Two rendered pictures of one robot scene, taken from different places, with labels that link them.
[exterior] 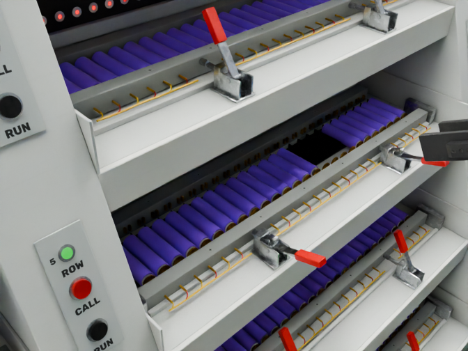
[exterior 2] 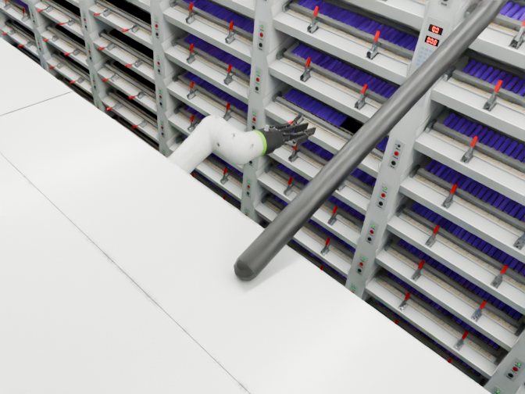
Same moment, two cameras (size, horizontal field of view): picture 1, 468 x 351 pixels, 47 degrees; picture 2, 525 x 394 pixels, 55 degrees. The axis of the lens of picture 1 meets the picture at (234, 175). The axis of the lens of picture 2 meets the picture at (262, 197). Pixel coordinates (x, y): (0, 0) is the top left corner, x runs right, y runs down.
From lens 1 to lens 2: 195 cm
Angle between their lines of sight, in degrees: 66
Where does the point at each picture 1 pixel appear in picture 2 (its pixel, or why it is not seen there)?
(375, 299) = not seen: hidden behind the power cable
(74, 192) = (263, 65)
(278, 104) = (309, 90)
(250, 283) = (287, 118)
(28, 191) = (258, 58)
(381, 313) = not seen: hidden behind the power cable
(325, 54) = (333, 94)
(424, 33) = not seen: hidden behind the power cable
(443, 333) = (353, 232)
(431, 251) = (356, 196)
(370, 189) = (333, 142)
